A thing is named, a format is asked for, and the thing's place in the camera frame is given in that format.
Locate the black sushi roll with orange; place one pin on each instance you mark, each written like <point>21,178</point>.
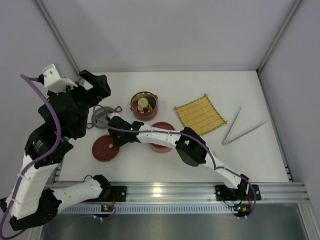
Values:
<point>152,104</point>

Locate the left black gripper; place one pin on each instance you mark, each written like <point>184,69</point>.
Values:
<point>93,81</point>

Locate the right black base bracket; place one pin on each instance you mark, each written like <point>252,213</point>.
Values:
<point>223,193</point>

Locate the black base bracket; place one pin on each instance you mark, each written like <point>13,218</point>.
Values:
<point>223,193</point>
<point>118,193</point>

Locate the aluminium mounting rail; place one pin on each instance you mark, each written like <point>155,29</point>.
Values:
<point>192,198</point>

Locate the grey transparent lid with handles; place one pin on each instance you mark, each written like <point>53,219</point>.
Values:
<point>100,117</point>

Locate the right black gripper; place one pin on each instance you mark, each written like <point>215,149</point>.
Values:
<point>100,117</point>

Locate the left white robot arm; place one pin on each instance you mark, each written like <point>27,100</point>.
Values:
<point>30,203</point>

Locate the white round bun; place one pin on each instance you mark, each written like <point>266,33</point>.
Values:
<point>143,103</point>

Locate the dark red lid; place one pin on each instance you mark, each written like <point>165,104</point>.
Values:
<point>163,126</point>
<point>104,149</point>

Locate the pink steel-lined pot with handles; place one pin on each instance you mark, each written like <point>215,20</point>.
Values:
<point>159,148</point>

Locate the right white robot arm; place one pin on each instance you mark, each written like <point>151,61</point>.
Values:
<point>191,148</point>

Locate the left black base bracket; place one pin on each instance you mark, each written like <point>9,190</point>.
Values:
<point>118,193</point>

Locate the bamboo serving mat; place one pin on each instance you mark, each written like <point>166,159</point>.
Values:
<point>200,115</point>

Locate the dark red steel-lined pot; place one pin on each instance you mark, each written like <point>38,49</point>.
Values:
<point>141,115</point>

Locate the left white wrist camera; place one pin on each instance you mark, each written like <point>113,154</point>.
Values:
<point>53,80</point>

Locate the metal tongs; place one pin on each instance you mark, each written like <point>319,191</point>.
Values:
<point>240,127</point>

